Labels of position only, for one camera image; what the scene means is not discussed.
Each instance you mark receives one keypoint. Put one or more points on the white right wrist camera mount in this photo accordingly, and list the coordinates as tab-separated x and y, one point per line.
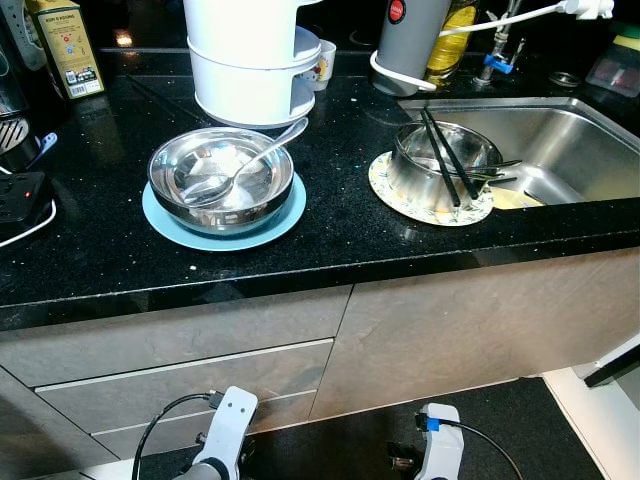
440	445

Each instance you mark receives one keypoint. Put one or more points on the clear plastic container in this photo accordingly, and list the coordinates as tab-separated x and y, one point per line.
615	75

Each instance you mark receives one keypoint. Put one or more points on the steel pot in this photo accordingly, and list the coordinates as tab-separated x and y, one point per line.
420	185

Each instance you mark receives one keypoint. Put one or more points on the black power strip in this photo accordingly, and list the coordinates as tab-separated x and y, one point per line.
20	200

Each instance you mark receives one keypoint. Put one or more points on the steel sink strainer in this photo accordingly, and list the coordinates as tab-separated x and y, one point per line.
563	78

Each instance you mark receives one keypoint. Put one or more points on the yellow oil tin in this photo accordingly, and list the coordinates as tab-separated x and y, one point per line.
68	50

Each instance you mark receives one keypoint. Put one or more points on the black kitchen appliance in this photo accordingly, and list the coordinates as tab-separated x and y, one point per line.
15	100

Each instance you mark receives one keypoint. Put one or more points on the stainless steel sink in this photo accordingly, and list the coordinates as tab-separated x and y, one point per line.
570	150

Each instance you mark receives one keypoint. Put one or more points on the blue plate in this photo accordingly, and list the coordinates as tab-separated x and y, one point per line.
165	228

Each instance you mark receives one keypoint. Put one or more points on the steel spoon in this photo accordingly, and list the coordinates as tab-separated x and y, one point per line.
250	165

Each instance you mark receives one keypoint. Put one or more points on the yellow dish soap bottle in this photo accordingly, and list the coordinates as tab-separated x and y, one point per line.
450	45

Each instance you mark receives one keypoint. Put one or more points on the chrome faucet with white head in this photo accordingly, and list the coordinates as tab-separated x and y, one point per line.
497	62

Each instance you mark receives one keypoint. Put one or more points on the white tiered plastic rack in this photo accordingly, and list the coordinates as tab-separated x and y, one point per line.
245	60

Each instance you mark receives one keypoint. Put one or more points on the patterned round plate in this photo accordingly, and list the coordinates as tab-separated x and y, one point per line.
385	195

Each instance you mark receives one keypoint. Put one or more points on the grey cylindrical water filter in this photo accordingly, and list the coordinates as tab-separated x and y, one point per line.
410	40

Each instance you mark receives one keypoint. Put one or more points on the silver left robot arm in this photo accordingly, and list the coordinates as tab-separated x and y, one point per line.
200	472

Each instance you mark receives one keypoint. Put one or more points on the yellow plate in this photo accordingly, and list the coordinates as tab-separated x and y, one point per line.
515	198

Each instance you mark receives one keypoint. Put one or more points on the yellow green sponge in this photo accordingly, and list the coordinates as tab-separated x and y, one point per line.
628	42

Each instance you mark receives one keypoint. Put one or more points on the black appliance panel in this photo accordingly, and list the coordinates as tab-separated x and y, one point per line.
615	365

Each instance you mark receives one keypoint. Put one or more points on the large steel bowl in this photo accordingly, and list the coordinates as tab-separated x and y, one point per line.
265	195

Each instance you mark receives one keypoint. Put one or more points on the grey sink cabinet front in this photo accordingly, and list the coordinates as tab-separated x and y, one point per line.
480	320

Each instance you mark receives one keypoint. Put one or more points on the grey drawer front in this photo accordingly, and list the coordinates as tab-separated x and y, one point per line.
190	385
170	335
280	415

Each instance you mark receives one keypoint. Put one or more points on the white printed mug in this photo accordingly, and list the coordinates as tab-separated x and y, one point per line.
322	65

